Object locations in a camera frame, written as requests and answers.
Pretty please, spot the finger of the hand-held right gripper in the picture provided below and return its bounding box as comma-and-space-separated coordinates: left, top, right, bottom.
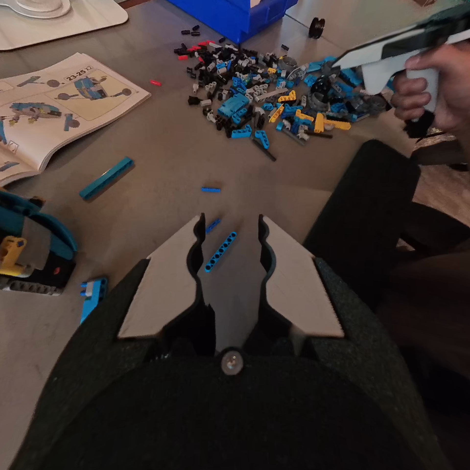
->
330, 23, 429, 67
331, 45, 435, 96

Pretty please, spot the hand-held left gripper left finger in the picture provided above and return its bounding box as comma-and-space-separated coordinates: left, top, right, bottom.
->
117, 214, 206, 338

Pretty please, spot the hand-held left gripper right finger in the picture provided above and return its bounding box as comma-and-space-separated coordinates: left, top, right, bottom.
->
258, 215, 345, 338

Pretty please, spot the small blue perforated beam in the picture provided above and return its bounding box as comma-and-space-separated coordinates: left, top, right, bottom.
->
204, 232, 238, 273

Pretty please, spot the pile of building pieces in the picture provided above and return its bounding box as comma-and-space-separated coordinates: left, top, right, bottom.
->
173, 25, 394, 162

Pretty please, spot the blue toy robot model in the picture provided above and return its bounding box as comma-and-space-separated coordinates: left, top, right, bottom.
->
0, 189, 78, 296

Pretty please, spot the person's right hand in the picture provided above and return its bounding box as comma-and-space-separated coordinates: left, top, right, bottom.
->
390, 44, 470, 141

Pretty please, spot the crinkled silver wrapper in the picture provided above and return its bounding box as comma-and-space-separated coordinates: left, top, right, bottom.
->
413, 132, 465, 155

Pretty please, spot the black perforated office chair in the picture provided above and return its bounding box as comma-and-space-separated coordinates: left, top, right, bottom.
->
303, 140, 422, 316

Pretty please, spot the thick teal perforated beam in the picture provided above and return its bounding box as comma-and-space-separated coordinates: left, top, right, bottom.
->
79, 157, 135, 200

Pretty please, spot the person's brown shirt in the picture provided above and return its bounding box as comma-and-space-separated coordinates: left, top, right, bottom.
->
375, 206, 470, 470

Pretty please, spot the blue storage bin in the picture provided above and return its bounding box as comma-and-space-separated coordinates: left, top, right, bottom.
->
167, 0, 299, 45

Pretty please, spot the instruction booklet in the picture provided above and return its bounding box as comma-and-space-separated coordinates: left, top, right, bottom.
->
0, 52, 152, 188

